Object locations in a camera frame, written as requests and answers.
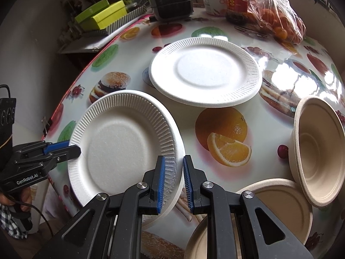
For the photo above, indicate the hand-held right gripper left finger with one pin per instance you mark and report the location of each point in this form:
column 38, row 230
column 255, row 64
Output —
column 161, row 183

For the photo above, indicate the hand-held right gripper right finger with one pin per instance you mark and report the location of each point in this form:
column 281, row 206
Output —
column 188, row 183

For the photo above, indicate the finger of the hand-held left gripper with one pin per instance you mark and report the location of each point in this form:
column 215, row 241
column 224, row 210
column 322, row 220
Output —
column 70, row 152
column 58, row 147

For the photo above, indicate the white foam plate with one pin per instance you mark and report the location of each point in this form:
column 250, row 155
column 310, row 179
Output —
column 204, row 70
column 116, row 145
column 170, row 211

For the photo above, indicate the beige paper bowl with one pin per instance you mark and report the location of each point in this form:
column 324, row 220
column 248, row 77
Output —
column 280, row 213
column 318, row 145

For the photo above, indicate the person's left forearm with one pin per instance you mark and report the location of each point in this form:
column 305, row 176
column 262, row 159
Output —
column 6, row 218

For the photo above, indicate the person's left hand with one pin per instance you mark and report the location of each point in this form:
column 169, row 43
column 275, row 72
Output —
column 18, row 197

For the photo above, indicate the black binder clip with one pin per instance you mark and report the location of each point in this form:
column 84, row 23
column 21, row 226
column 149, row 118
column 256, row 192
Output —
column 47, row 125

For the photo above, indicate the white flat board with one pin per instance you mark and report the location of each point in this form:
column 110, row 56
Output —
column 80, row 43

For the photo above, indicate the lime green box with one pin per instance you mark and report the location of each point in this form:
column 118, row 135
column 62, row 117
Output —
column 110, row 16

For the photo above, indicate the grey corrugated tray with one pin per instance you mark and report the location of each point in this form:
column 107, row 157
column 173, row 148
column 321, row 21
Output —
column 126, row 21

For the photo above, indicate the white plastic tub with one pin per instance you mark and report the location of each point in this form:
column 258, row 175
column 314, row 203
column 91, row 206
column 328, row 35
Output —
column 213, row 2

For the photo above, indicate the small black desk fan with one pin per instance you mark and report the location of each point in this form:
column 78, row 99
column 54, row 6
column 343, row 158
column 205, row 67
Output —
column 172, row 0

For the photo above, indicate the glass jar with red label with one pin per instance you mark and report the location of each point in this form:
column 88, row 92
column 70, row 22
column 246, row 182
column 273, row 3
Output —
column 237, row 2

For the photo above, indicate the clear bag of oranges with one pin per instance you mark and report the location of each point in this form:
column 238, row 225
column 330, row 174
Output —
column 277, row 19

